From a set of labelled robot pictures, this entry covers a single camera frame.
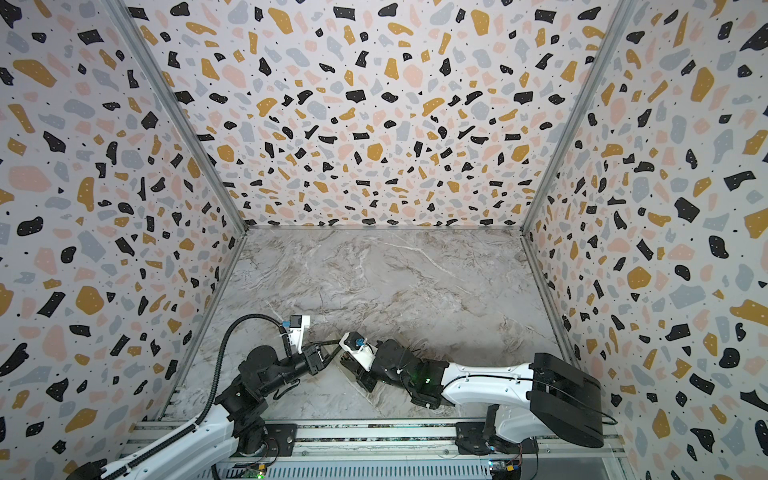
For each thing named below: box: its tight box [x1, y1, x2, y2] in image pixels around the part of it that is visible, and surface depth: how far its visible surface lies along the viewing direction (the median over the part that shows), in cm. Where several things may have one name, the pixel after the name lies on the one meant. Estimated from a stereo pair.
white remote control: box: [338, 334, 367, 353], surface depth 64 cm
